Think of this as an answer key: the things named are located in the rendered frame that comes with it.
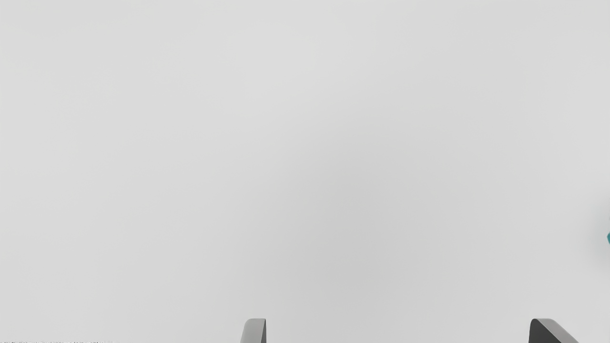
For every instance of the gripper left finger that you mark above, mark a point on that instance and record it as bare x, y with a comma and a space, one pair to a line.
254, 331

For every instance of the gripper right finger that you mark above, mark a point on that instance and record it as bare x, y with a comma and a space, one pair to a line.
548, 332

